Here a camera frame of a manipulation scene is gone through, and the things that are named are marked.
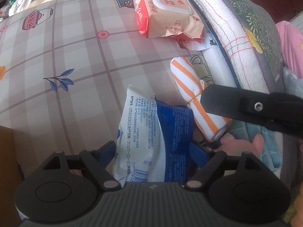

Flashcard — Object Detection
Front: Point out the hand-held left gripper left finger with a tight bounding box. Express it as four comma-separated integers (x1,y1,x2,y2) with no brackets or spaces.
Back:
43,140,122,192

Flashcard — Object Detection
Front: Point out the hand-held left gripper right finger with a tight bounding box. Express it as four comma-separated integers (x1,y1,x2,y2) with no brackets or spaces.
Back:
185,140,262,191

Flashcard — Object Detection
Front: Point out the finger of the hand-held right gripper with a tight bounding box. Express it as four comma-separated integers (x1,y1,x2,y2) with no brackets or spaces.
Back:
200,84,303,133

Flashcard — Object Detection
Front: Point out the blue white packet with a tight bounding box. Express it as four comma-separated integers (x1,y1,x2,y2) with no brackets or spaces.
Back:
111,84,194,185

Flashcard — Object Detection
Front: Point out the orange striped towel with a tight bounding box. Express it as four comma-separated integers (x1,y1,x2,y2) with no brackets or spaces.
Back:
170,57,232,143

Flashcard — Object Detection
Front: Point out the brown cardboard box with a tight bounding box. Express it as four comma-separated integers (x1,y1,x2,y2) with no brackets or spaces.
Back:
0,125,23,227

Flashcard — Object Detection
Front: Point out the white rolled paper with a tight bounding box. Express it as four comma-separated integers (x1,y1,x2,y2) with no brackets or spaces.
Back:
177,34,237,88

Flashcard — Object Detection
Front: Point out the white checked towel blanket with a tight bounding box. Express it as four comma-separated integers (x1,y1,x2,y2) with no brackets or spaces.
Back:
170,0,270,93

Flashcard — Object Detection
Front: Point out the red wet wipes pack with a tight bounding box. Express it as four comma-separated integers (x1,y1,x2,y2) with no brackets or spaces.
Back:
131,0,205,39

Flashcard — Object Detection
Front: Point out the checked printed tablecloth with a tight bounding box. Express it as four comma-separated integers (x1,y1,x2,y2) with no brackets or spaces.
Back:
0,0,237,194

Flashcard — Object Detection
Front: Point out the dark red wooden cabinet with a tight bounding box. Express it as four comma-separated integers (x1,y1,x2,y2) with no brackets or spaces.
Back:
250,0,303,24

